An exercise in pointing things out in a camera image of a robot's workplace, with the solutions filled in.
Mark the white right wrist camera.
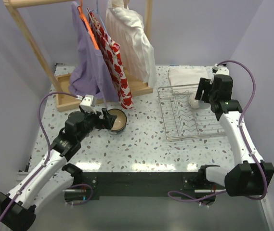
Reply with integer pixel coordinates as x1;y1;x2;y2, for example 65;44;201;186
212;64;230;76

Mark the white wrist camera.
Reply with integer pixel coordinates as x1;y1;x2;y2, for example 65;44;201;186
76;95;97;114
212;64;230;76

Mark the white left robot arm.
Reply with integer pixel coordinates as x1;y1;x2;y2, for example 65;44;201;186
0;108;117;231

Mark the white pleated garment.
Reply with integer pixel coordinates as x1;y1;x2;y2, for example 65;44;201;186
105;0;157;88

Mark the wooden clothes rack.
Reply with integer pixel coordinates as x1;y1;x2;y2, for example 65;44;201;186
2;0;155;112

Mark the orange clothes hanger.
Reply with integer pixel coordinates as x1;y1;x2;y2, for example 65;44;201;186
78;0;99;50

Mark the purple hanging garment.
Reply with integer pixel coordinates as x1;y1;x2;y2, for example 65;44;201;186
68;2;119;102

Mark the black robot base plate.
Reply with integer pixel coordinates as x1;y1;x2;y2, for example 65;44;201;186
64;172;224;202

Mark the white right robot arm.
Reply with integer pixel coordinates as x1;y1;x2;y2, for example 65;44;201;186
195;74;274;200

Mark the red white floral garment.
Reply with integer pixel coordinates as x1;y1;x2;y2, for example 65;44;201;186
87;8;134;109

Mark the blue clothes hanger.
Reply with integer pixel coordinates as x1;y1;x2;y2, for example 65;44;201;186
90;0;108;34

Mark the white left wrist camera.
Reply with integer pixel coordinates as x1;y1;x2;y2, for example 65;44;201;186
76;95;97;114

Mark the metal wire dish rack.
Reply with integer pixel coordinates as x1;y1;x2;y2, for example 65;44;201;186
157;84;225;141

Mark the blue white dotted bowl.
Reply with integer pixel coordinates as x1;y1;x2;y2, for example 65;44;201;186
108;125;126;135

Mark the white ceramic bowl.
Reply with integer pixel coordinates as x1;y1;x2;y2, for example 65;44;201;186
198;101;211;110

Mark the folded white cloth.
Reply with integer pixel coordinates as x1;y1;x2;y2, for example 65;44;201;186
169;66;209;86

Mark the dark teal bowl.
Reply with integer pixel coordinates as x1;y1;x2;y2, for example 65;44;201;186
108;108;127;127

